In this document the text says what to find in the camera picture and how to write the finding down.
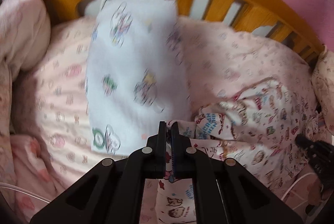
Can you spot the white printed folded garment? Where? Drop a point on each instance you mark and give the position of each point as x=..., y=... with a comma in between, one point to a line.
x=135, y=57

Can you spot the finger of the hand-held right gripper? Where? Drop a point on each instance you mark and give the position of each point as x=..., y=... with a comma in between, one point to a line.
x=302, y=140

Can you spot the cartoon print pants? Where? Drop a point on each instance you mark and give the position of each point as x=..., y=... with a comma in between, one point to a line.
x=261, y=122

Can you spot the cream printed cushion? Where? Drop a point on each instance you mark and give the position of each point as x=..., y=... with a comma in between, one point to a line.
x=323, y=77

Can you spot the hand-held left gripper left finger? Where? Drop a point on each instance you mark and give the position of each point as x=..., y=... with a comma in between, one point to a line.
x=161, y=151

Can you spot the pink fluffy pillow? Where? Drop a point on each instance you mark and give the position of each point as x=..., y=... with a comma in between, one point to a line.
x=23, y=25

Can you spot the pink fleece blanket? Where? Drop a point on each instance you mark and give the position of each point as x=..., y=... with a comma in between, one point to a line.
x=31, y=161

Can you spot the pink printed bed sheet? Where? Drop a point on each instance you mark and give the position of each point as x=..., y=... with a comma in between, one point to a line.
x=65, y=96

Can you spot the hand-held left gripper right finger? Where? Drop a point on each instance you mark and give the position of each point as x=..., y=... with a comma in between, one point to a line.
x=180, y=156

